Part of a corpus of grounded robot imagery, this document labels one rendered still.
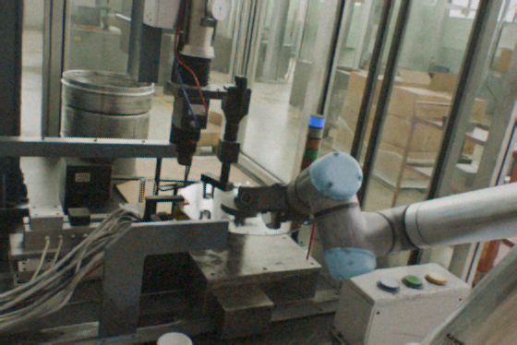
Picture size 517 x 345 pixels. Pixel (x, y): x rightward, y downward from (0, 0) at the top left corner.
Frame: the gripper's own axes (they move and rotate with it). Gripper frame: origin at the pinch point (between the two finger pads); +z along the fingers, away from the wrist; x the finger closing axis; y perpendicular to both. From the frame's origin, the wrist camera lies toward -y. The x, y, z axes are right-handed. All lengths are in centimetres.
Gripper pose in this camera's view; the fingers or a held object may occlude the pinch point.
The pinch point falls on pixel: (262, 214)
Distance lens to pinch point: 111.5
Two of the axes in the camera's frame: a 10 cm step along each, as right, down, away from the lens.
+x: 0.1, -9.6, 2.8
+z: -2.9, 2.7, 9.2
